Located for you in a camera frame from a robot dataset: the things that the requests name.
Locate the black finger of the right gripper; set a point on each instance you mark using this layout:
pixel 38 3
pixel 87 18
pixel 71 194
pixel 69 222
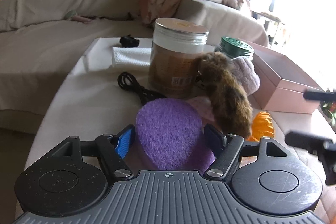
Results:
pixel 319 96

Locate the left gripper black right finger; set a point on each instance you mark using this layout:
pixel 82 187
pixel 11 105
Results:
pixel 226 149

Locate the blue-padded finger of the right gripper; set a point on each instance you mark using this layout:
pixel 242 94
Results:
pixel 314 144

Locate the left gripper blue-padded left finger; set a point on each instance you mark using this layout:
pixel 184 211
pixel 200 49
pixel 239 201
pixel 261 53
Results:
pixel 112 150

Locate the brown furry tail keychain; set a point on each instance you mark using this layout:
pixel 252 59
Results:
pixel 231 108

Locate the purple fuzzy sponge pad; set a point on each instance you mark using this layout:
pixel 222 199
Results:
pixel 170 137

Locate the lavender fluffy sock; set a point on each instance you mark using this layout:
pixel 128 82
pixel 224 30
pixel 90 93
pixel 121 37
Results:
pixel 244 71

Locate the pink cardboard box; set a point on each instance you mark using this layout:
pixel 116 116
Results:
pixel 282 83

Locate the white table cloth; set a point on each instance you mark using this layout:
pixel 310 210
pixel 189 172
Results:
pixel 90 103

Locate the white folded towel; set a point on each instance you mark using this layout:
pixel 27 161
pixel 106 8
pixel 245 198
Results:
pixel 130 57

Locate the green-lidded glass jar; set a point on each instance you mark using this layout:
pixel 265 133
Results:
pixel 233 48

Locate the small black clip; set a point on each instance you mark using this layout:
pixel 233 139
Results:
pixel 129 41

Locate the tall tan lidded canister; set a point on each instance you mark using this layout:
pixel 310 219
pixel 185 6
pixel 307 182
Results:
pixel 175 48

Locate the beige sofa with cover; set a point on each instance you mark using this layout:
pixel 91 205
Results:
pixel 39 48

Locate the small doll on sofa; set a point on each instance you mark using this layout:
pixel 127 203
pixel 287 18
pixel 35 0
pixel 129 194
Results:
pixel 73 16

